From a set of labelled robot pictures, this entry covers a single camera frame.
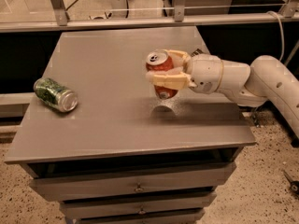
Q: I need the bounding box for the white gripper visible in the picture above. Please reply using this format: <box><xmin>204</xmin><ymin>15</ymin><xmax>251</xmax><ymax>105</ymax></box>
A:
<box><xmin>146</xmin><ymin>49</ymin><xmax>223</xmax><ymax>94</ymax></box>

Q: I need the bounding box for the red coke can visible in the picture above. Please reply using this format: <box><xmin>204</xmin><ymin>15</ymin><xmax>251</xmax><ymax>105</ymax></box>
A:
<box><xmin>146</xmin><ymin>49</ymin><xmax>178</xmax><ymax>100</ymax></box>

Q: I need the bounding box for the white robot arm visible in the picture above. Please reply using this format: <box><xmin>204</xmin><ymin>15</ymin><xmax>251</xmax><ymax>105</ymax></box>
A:
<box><xmin>146</xmin><ymin>49</ymin><xmax>299</xmax><ymax>136</ymax></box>

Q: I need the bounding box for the green soda can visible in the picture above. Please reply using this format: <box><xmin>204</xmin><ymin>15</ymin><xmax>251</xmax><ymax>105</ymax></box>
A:
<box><xmin>34</xmin><ymin>77</ymin><xmax>78</xmax><ymax>113</ymax></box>

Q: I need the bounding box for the black snack packet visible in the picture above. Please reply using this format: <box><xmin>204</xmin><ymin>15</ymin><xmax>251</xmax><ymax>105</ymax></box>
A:
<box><xmin>191</xmin><ymin>49</ymin><xmax>204</xmax><ymax>57</ymax></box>

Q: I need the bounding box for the grey drawer cabinet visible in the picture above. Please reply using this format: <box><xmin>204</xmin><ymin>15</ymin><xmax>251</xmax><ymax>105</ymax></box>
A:
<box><xmin>4</xmin><ymin>26</ymin><xmax>258</xmax><ymax>224</ymax></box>

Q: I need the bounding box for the bottom grey drawer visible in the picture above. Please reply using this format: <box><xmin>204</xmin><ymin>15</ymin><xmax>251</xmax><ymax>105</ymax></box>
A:
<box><xmin>76</xmin><ymin>208</ymin><xmax>205</xmax><ymax>224</ymax></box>

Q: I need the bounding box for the grey drawer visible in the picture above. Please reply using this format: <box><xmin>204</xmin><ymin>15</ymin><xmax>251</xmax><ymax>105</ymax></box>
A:
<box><xmin>60</xmin><ymin>191</ymin><xmax>216</xmax><ymax>219</ymax></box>
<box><xmin>76</xmin><ymin>208</ymin><xmax>205</xmax><ymax>224</ymax></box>
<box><xmin>30</xmin><ymin>162</ymin><xmax>236</xmax><ymax>201</ymax></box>

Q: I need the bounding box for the black caster wheel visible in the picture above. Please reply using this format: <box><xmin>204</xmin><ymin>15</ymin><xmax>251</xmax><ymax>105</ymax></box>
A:
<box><xmin>283</xmin><ymin>171</ymin><xmax>299</xmax><ymax>195</ymax></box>

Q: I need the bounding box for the middle grey drawer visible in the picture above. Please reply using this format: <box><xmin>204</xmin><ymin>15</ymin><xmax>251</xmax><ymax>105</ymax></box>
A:
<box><xmin>60</xmin><ymin>191</ymin><xmax>216</xmax><ymax>219</ymax></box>

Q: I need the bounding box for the top grey drawer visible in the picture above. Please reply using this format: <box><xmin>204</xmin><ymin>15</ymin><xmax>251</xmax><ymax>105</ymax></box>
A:
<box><xmin>30</xmin><ymin>162</ymin><xmax>236</xmax><ymax>201</ymax></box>

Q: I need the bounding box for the white cable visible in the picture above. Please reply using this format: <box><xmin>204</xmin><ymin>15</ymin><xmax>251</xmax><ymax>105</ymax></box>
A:
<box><xmin>266</xmin><ymin>10</ymin><xmax>286</xmax><ymax>63</ymax></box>

